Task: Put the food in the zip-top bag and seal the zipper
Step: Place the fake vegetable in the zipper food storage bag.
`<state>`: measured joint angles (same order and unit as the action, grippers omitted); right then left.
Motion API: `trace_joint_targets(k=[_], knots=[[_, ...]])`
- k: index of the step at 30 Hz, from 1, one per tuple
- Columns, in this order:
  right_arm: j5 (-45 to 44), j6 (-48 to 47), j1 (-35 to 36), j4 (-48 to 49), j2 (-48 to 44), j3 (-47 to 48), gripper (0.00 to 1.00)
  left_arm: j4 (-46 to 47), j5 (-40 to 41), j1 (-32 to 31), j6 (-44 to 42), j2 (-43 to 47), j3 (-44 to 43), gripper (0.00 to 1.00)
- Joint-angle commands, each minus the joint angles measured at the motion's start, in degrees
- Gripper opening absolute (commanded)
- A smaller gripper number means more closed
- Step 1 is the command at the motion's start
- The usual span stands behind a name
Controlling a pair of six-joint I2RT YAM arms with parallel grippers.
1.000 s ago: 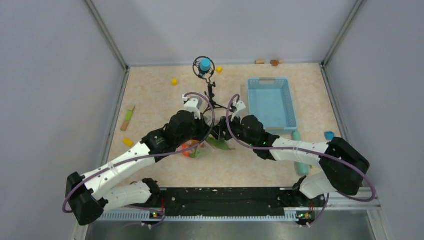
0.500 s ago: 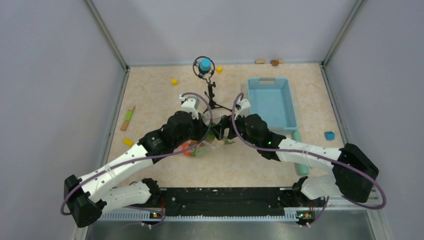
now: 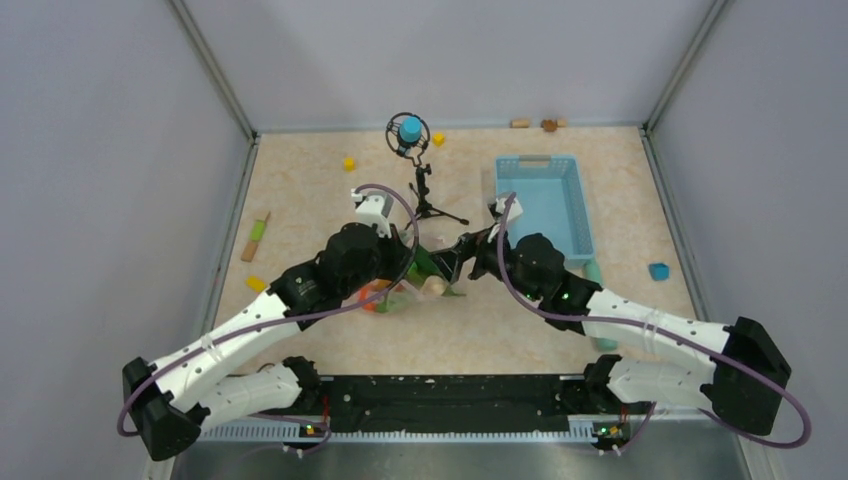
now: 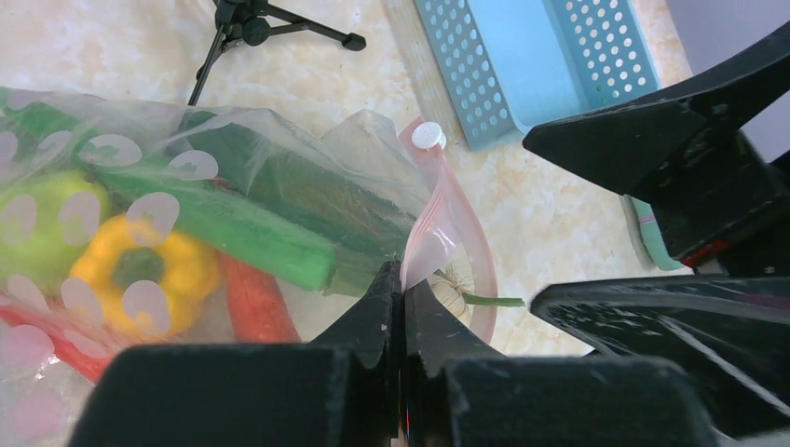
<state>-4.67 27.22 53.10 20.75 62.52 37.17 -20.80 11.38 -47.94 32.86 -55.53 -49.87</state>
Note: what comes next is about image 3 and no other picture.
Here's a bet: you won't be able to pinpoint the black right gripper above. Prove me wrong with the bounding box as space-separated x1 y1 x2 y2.
428 219 543 302

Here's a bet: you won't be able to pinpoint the smooth orange carrot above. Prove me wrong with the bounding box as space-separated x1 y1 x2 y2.
358 280 391 314

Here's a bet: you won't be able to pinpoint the dark green cucumber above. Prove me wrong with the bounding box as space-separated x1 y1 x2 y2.
405 246 465 297

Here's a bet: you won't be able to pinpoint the clear pink zip top bag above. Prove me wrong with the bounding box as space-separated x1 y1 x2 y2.
362 234 466 315

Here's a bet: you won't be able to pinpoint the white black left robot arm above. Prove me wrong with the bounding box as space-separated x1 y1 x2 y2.
117 222 419 461

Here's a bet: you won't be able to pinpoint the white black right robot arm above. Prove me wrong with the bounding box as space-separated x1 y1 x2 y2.
429 229 791 436

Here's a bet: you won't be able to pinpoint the light blue perforated plastic basket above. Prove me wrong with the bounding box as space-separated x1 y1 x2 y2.
494 155 596 269

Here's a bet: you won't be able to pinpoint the green and wood block stick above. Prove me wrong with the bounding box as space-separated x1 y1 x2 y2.
240 210 271 263

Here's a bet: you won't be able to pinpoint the yellow block near left edge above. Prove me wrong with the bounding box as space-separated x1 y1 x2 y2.
245 276 267 293

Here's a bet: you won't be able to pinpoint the teal cylinder roller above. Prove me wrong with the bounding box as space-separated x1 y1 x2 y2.
583 259 618 353

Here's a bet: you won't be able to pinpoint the blue cube block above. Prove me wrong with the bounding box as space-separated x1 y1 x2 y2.
648 262 671 282

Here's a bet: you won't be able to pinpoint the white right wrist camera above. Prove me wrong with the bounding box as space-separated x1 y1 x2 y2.
488 193 524 226

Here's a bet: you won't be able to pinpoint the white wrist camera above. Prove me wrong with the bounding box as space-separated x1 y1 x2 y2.
488 193 524 226
351 189 394 238

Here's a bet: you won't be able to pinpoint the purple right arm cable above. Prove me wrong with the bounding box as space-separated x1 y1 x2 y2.
496 192 813 455

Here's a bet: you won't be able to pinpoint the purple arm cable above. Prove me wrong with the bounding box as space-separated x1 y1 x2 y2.
117 184 421 439
496 192 813 455

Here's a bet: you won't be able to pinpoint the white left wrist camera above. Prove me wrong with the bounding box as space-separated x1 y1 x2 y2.
351 189 394 238

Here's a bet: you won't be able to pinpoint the wooden cork pieces at wall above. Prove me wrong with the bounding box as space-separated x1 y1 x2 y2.
509 118 568 132

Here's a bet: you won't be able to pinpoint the blue microphone in shock mount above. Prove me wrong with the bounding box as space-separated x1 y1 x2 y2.
384 112 431 161

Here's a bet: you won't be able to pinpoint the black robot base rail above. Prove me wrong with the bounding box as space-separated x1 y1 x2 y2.
258 374 654 439

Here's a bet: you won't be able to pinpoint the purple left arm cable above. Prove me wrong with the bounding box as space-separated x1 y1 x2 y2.
117 184 421 439

